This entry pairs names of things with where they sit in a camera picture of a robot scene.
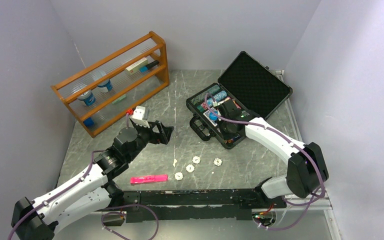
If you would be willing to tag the red blue chip row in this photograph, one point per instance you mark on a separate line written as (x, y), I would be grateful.
(217, 97)

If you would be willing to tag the blue card deck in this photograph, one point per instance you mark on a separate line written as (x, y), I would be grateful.
(206, 114)

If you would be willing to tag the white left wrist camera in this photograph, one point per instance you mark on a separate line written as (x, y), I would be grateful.
(138, 116)

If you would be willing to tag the blue jar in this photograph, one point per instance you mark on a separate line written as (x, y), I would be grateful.
(105, 86)
(87, 98)

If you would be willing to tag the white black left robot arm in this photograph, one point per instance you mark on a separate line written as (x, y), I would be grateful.
(90, 190)

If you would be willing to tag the blue object lower shelf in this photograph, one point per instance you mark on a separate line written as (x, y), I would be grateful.
(89, 122)

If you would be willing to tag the orange wooden shelf rack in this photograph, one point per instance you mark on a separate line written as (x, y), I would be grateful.
(138, 87)

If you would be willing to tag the blue round button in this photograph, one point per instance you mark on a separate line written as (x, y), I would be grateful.
(213, 117)

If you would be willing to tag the black poker case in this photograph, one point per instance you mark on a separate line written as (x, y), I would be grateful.
(246, 81)

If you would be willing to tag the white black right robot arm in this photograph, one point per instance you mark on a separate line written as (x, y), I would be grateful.
(306, 167)

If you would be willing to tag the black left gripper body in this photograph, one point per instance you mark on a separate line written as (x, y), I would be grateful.
(146, 135)

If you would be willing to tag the white poker chip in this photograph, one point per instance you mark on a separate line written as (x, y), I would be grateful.
(217, 162)
(190, 168)
(196, 159)
(178, 176)

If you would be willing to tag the black base frame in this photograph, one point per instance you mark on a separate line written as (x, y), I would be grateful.
(147, 205)

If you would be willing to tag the white green box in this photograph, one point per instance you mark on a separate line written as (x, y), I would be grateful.
(135, 67)

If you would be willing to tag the black blue marker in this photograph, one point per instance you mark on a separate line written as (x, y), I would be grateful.
(149, 66)

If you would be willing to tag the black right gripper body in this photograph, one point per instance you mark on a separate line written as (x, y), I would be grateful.
(226, 131)

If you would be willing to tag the pink highlighter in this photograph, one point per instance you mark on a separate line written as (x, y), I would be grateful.
(137, 180)

